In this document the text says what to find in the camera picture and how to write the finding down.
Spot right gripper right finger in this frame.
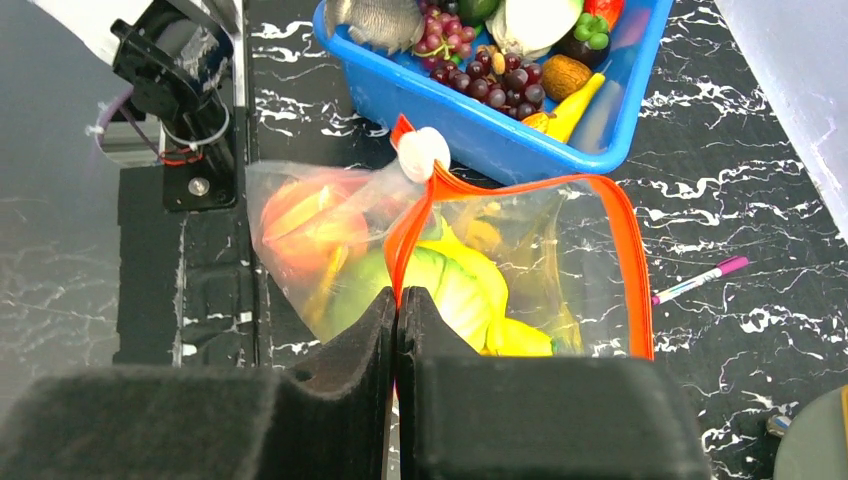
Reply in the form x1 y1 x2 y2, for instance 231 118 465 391
396 287 711 479

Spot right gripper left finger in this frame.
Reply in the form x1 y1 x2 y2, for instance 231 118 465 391
1 289 396 479

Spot green cabbage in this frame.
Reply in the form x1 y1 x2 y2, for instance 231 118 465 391
313 246 487 351

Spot clear zip top bag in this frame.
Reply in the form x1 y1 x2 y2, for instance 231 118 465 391
245 113 657 362

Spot peach fruit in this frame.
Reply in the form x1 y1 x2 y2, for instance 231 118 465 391
257 180 368 281

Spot single yellow banana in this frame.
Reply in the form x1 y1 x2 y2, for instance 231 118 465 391
521 73 606 143

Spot yellow banana bunch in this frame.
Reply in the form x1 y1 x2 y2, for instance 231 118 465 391
418 219 582 357

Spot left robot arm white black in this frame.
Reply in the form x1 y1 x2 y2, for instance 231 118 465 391
36 1 243 211

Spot dark mangosteen green top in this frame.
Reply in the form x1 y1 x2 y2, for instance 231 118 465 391
554 13 611 69

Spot pink marker pen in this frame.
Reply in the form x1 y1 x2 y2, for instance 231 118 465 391
651 256 749 306

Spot blue plastic bin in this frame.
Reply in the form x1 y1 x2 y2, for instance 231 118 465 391
312 1 673 184

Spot dark purple grapes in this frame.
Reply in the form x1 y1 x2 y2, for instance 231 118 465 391
428 50 547 121

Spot brown walnut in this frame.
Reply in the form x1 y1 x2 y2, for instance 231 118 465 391
541 54 593 102

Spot round pastel drawer cabinet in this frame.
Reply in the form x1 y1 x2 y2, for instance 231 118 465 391
766 386 847 480

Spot red grape bunch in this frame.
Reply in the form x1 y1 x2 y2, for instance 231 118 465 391
412 1 483 72

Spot green leafy vegetable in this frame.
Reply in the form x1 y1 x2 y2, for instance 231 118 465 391
485 0 584 60

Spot grey toy fish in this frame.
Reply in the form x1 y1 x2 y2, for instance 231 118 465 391
323 0 425 55

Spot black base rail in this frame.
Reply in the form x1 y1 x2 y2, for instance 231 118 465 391
113 38 260 367

